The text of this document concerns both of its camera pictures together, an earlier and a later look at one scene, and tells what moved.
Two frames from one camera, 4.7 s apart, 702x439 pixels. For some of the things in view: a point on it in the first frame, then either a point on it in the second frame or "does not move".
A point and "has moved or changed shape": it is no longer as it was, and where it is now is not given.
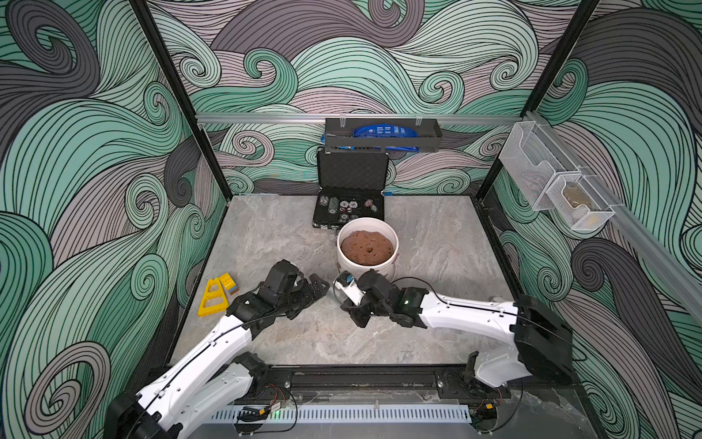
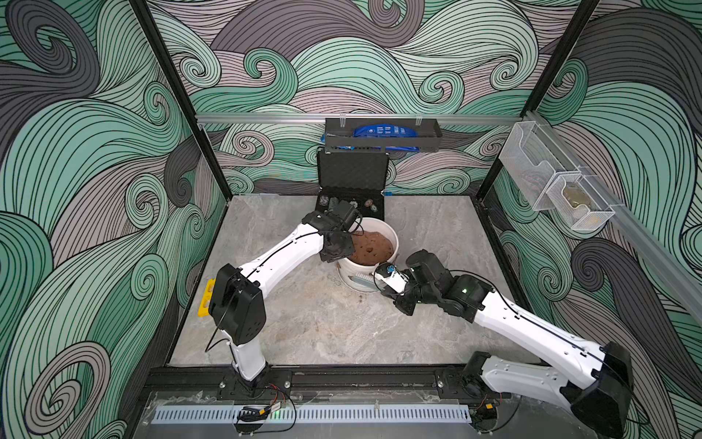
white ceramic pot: [370, 224] does not move
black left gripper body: [300, 297] → [344, 249]
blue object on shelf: [384, 131] does not move
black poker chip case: [351, 186] does not move
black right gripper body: [370, 305] → [417, 292]
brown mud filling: [366, 247] does not move
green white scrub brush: [345, 289] has moved or changed shape
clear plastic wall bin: [549, 181] does not move
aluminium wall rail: [321, 117] does not move
